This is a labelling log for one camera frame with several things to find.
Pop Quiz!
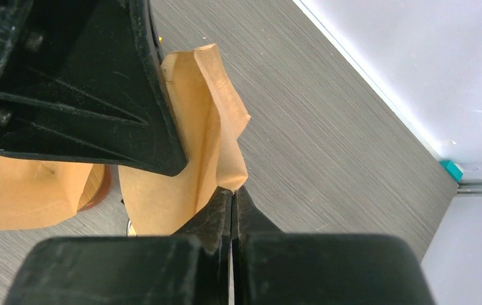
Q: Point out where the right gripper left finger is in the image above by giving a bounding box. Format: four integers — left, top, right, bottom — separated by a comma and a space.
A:
174, 187, 233, 304

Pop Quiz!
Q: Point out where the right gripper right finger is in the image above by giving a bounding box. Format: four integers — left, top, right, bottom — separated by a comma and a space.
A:
231, 186, 283, 304

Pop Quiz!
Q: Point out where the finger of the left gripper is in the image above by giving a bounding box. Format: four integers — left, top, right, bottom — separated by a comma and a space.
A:
0, 1, 187, 177

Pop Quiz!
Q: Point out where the wooden ring holder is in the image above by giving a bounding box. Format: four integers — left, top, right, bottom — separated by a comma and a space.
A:
77, 164, 111, 212

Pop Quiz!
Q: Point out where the small teal block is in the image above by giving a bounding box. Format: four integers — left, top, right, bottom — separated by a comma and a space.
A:
439, 159, 464, 182

